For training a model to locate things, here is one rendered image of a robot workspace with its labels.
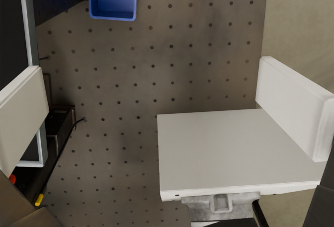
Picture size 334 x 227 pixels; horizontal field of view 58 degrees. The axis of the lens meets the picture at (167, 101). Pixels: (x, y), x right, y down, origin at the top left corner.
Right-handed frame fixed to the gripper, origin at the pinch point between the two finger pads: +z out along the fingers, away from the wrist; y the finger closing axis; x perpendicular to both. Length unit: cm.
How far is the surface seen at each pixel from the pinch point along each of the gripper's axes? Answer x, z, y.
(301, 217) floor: -146, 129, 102
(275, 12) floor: -12, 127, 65
